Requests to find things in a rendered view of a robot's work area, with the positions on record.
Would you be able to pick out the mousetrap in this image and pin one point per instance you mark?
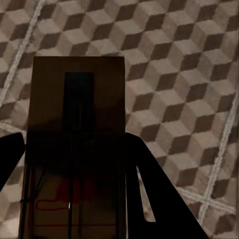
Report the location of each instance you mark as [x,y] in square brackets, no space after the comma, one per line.
[74,172]

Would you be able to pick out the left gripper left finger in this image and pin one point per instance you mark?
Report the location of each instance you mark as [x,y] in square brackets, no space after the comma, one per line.
[11,151]

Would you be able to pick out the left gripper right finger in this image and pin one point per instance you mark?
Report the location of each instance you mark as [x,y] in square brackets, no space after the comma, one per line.
[173,218]

